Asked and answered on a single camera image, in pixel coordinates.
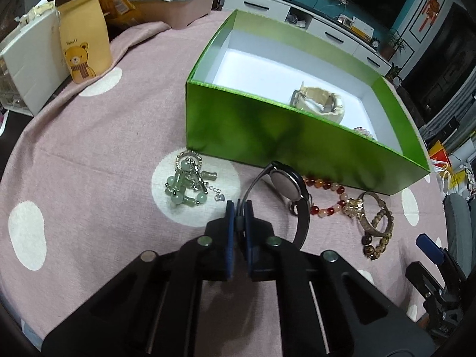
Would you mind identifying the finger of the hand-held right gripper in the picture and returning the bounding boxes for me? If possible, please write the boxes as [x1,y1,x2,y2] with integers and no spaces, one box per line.
[405,261,447,295]
[416,234,466,280]

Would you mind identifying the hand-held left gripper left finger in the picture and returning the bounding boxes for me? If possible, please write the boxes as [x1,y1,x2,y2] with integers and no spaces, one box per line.
[41,201,239,357]

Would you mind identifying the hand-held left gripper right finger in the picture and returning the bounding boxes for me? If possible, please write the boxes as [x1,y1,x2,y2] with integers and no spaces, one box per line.
[242,200,437,357]

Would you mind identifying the silver charm chain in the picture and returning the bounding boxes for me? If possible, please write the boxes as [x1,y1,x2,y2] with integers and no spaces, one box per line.
[203,182,227,203]

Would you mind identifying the brown bead bracelet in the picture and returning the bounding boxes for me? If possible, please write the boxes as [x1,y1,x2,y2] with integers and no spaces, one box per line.
[362,208,394,261]

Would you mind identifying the black wrist watch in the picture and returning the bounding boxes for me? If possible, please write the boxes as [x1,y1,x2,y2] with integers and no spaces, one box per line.
[243,161,311,251]

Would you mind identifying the jade bead bracelet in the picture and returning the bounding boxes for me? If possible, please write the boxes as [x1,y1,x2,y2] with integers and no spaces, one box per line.
[165,150,209,209]

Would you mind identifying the gold wrist watch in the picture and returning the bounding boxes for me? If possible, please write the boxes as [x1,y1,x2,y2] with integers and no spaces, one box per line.
[342,191,393,237]

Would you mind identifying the red and pink bead bracelet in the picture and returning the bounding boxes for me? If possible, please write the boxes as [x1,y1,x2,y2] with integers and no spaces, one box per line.
[301,175,352,218]

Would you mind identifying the green cardboard box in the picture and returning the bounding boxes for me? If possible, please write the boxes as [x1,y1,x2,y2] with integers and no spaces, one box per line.
[185,9,432,196]

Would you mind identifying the grey chair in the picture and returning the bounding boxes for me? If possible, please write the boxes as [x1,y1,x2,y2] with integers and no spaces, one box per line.
[442,192,476,272]

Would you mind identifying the pink polka dot tablecloth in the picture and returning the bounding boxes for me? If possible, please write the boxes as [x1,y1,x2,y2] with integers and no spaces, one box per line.
[0,0,449,343]

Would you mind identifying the beige wrist watch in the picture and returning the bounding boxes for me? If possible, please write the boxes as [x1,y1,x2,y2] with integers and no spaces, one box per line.
[290,81,346,124]

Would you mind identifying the white tv cabinet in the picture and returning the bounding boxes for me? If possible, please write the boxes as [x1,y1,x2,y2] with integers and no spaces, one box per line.
[222,0,395,79]

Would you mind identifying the yellow desk calendar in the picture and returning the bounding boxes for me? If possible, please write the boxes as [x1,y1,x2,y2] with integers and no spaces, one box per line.
[351,17,374,40]

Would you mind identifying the bear print paper bag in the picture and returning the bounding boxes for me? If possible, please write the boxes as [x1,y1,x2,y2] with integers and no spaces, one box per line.
[55,0,113,84]

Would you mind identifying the orange snack packet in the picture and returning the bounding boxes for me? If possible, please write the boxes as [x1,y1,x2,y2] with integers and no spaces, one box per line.
[100,0,146,27]

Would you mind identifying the white plastic drawer organizer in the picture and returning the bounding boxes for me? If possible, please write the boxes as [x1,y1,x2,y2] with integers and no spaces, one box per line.
[0,7,72,117]

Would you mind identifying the wall poster with orange figure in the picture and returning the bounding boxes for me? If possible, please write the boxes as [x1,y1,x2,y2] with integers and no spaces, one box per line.
[409,0,452,43]

